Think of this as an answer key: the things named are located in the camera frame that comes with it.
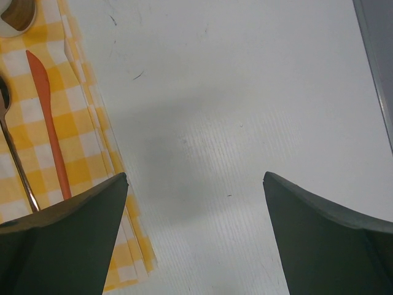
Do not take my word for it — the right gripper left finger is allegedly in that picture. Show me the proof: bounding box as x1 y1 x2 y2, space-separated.
1 173 128 294

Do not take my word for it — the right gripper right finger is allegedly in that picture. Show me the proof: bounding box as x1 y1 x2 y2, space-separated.
263 172 392 294

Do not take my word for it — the orange checkered cloth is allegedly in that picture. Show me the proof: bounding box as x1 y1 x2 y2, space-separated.
1 1 155 292

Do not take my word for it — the copper spoon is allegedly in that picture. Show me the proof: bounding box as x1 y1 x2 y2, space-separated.
1 77 40 213

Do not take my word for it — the metal cup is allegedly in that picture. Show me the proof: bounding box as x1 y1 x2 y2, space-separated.
1 0 37 38

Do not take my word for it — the right frame post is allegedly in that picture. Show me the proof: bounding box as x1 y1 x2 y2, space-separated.
353 0 392 145

